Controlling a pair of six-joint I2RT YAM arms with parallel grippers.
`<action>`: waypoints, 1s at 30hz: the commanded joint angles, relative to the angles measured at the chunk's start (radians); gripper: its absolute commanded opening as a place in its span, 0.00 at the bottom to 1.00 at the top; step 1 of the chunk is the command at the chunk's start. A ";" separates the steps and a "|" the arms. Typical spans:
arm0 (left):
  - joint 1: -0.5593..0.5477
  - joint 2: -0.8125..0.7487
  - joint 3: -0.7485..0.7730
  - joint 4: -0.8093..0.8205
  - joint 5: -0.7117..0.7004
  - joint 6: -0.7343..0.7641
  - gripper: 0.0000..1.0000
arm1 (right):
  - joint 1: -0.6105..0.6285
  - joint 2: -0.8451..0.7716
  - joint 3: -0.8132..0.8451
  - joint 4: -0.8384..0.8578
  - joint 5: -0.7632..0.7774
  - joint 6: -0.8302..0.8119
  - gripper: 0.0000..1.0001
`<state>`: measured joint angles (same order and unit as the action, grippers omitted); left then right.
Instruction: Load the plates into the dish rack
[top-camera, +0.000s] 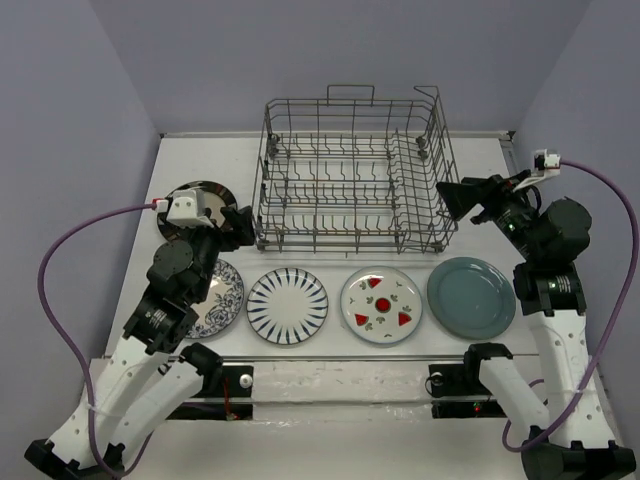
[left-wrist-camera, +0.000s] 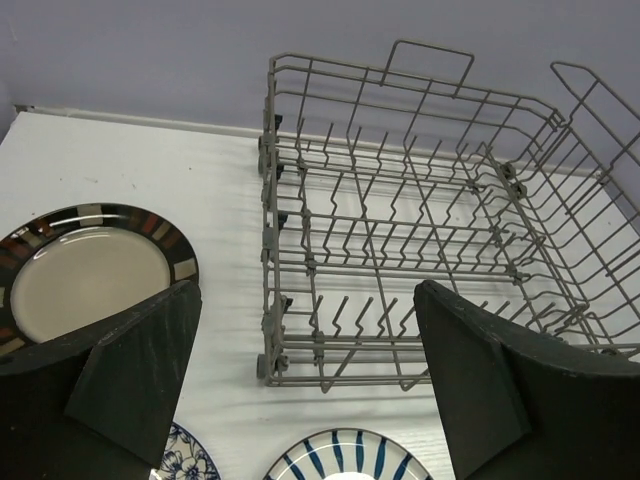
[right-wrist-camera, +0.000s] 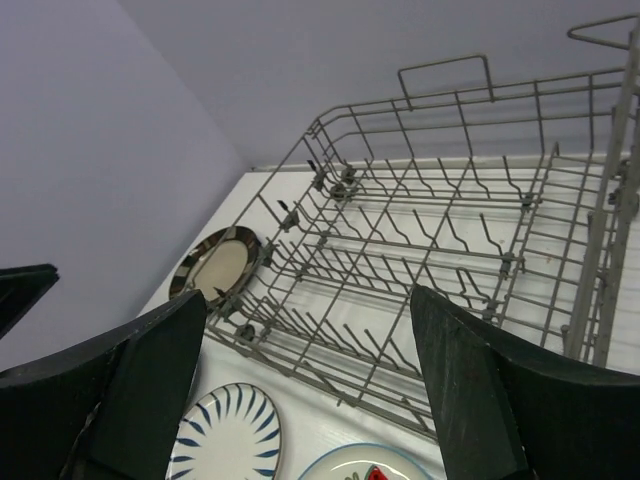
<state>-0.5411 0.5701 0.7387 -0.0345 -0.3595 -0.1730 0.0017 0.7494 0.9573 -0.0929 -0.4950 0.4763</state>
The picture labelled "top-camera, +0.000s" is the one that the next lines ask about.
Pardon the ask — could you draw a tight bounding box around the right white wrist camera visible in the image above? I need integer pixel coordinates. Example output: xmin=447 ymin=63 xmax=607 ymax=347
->
xmin=510 ymin=149 xmax=561 ymax=191

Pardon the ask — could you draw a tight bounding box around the grey wire dish rack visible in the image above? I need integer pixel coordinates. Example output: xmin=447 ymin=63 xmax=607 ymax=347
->
xmin=253 ymin=84 xmax=458 ymax=254

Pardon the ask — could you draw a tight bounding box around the purple cable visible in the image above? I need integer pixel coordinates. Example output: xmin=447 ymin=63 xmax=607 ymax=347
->
xmin=38 ymin=201 xmax=161 ymax=476
xmin=501 ymin=158 xmax=640 ymax=453

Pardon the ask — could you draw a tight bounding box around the watermelon pattern white plate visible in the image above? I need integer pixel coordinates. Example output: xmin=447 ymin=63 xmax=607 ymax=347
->
xmin=340 ymin=266 xmax=423 ymax=346

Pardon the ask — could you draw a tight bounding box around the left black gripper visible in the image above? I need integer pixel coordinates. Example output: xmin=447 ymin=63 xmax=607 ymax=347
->
xmin=165 ymin=205 xmax=256 ymax=301

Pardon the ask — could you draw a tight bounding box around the teal grey plate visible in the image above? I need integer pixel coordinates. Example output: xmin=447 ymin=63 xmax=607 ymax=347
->
xmin=426 ymin=257 xmax=516 ymax=340

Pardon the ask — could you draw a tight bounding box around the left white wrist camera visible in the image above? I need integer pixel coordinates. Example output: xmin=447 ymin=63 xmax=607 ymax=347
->
xmin=154 ymin=188 xmax=213 ymax=228

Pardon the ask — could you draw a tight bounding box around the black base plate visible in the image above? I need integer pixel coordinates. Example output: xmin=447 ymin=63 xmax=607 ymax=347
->
xmin=425 ymin=363 xmax=506 ymax=420
xmin=168 ymin=364 xmax=254 ymax=421

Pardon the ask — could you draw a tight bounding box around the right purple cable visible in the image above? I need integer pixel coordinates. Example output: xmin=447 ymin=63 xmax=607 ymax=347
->
xmin=501 ymin=158 xmax=640 ymax=453

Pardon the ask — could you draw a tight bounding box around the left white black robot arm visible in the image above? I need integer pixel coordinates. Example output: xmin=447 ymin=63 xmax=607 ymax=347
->
xmin=24 ymin=206 xmax=255 ymax=479

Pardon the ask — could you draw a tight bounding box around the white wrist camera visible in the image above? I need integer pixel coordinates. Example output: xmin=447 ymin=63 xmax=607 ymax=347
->
xmin=510 ymin=149 xmax=561 ymax=191
xmin=154 ymin=188 xmax=213 ymax=228

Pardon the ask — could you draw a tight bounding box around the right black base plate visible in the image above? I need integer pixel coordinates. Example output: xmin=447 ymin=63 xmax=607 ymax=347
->
xmin=425 ymin=363 xmax=506 ymax=420

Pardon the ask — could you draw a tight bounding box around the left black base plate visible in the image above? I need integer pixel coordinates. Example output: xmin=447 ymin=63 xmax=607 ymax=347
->
xmin=168 ymin=364 xmax=254 ymax=421

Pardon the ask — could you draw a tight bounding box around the blue striped white plate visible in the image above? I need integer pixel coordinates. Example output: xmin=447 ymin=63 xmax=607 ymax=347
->
xmin=246 ymin=267 xmax=329 ymax=347

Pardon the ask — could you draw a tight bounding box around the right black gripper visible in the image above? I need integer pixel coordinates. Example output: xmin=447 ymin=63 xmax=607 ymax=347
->
xmin=436 ymin=168 xmax=544 ymax=261

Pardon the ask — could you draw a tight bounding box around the blue floral white plate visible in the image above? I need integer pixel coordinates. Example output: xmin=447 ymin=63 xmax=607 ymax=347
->
xmin=186 ymin=259 xmax=244 ymax=340

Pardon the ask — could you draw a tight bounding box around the dark rimmed cream plate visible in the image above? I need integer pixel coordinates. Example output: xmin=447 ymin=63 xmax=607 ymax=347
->
xmin=156 ymin=180 xmax=237 ymax=241

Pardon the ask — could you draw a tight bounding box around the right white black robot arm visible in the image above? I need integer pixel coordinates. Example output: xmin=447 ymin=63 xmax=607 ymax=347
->
xmin=436 ymin=174 xmax=637 ymax=479

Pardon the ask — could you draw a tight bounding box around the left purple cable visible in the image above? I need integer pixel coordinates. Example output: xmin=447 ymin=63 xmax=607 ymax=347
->
xmin=38 ymin=201 xmax=161 ymax=476

